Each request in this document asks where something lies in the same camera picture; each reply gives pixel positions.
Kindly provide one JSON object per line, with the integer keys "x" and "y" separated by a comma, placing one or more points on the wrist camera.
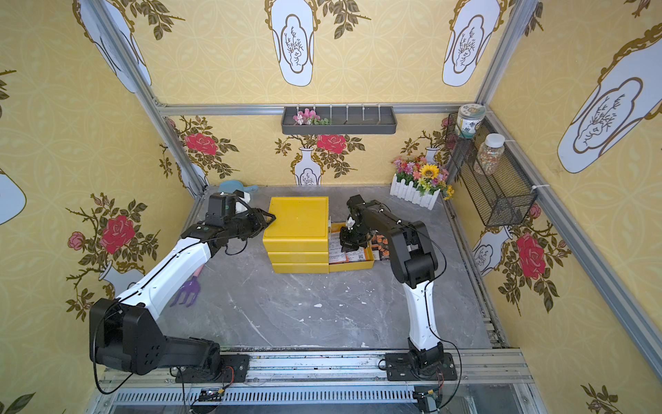
{"x": 224, "y": 207}
{"x": 356, "y": 219}

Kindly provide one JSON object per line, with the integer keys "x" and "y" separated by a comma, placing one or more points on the pink artificial flowers in tray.
{"x": 309, "y": 117}

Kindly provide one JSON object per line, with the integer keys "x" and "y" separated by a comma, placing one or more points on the small circuit board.
{"x": 211, "y": 395}

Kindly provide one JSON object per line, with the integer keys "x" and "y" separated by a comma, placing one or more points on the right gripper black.
{"x": 354, "y": 234}

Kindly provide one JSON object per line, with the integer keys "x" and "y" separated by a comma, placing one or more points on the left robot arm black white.
{"x": 124, "y": 334}

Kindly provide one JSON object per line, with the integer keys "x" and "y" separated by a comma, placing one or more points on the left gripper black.
{"x": 248, "y": 223}

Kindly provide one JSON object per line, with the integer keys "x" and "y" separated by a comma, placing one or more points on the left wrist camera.
{"x": 224, "y": 207}

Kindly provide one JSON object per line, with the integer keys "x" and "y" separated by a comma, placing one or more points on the flower box white fence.
{"x": 420, "y": 182}

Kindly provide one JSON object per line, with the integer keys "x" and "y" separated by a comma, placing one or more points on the glass jar patterned lid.
{"x": 469, "y": 119}

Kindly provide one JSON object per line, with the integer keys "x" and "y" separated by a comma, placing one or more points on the yellow bottom drawer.
{"x": 347, "y": 267}

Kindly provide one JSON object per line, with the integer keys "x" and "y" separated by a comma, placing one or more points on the clear jar white lid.
{"x": 489, "y": 154}

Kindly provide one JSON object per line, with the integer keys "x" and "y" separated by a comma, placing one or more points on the light blue plastic scoop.
{"x": 230, "y": 186}

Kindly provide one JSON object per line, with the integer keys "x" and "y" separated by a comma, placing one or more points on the white orange seed bag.
{"x": 338, "y": 256}

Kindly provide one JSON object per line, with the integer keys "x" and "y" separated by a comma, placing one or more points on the yellow three-drawer cabinet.
{"x": 297, "y": 242}

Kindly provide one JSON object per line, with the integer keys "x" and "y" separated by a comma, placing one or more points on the purple pink garden rake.
{"x": 189, "y": 291}

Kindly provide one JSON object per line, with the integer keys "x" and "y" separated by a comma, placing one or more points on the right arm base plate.
{"x": 400, "y": 367}

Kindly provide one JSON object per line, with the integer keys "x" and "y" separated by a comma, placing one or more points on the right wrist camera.
{"x": 356, "y": 219}

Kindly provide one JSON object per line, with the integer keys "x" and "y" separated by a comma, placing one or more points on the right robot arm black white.
{"x": 413, "y": 263}

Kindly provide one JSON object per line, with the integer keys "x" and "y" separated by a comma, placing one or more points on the grey wall tray shelf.
{"x": 344, "y": 120}

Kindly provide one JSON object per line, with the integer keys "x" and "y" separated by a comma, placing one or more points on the black wire mesh basket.
{"x": 503, "y": 197}

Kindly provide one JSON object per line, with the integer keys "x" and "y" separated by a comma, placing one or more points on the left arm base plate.
{"x": 232, "y": 368}

